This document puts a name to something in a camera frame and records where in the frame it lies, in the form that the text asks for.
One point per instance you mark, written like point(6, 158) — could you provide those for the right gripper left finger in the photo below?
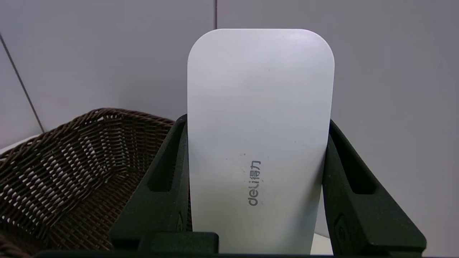
point(161, 208)

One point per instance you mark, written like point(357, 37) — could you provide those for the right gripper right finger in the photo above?
point(362, 222)

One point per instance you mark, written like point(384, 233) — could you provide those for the white whiteboard eraser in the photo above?
point(258, 107)

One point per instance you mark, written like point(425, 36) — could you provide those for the dark brown wicker basket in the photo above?
point(71, 172)

